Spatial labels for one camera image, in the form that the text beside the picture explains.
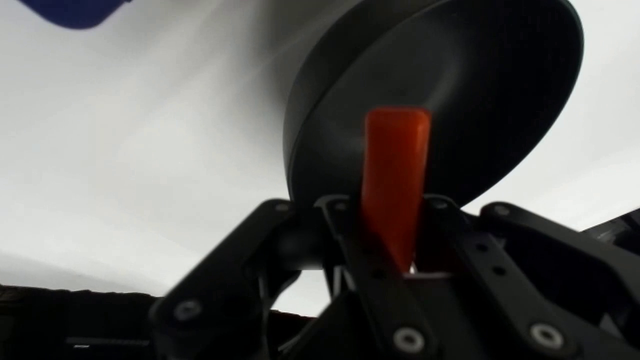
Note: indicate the blue plastic holder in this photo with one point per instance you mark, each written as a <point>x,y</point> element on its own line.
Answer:
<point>73,12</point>

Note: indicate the large white paper sheet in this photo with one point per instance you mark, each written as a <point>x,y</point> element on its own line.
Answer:
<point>132,167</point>

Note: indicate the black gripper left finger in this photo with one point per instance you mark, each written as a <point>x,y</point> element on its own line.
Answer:
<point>373,293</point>

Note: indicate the black bowl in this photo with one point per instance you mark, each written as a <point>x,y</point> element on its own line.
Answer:
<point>466,101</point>

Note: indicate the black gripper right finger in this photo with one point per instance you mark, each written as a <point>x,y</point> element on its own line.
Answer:
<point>507,287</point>

